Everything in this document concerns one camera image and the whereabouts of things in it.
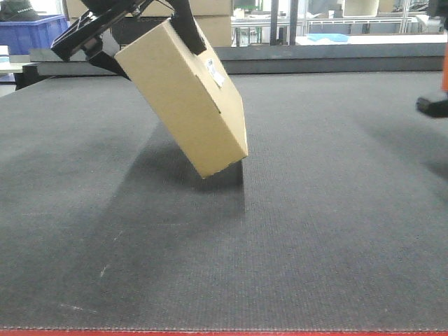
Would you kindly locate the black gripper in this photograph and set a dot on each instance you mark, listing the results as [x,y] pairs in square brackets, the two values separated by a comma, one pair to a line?
[86,32]

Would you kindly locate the grey metal rail bar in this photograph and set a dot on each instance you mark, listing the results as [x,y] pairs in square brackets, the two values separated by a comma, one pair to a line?
[280,59]

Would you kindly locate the brown cardboard package box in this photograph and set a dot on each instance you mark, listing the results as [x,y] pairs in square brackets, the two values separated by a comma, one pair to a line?
[192,95]

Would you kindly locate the red metal work table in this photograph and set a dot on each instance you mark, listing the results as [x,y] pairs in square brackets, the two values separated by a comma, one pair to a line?
[212,333]

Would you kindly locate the orange black scanner gun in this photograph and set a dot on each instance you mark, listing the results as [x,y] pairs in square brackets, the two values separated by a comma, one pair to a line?
[434,105]

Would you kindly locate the light blue tray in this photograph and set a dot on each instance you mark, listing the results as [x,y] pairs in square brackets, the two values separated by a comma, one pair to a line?
[328,38]

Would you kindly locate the blue plastic crate background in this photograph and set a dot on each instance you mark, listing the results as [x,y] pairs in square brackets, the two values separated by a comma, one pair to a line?
[21,37]

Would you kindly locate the dark grey table mat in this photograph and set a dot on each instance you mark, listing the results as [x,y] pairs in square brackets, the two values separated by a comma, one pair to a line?
[336,220]

